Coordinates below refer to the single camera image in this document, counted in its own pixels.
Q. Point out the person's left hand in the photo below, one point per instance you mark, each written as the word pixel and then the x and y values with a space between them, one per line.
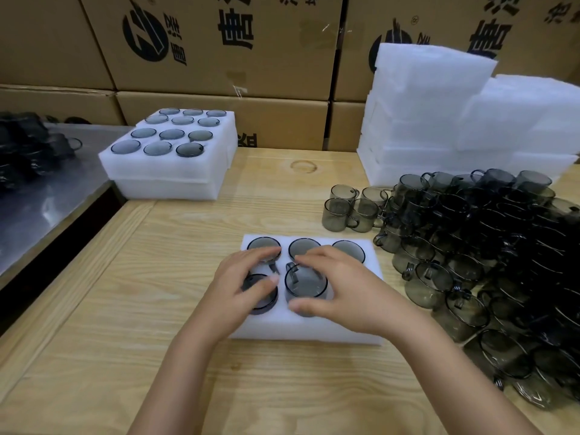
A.
pixel 226 299

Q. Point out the person's right hand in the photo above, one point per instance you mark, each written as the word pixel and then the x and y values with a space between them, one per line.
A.
pixel 362 299

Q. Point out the pile of smoky glass mugs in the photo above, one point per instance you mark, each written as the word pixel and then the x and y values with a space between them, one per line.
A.
pixel 498 231

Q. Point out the stack of white foam trays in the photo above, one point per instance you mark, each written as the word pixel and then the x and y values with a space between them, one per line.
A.
pixel 430 108

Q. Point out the dark mugs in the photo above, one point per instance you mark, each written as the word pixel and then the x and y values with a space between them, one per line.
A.
pixel 22 149

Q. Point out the person's right forearm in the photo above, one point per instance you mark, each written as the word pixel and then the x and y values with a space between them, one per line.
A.
pixel 462 389

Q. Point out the person's left forearm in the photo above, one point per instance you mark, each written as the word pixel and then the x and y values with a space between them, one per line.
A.
pixel 172 389

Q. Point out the stainless steel table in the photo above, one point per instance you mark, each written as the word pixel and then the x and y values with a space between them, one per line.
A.
pixel 59 199

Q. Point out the black round object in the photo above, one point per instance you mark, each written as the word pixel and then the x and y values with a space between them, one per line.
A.
pixel 77 120

